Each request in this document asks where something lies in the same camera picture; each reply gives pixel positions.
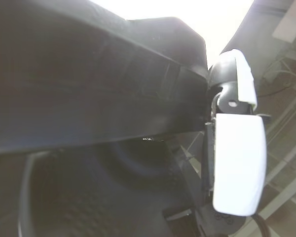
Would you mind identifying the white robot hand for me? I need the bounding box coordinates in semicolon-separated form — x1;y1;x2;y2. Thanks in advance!
0;48;272;237

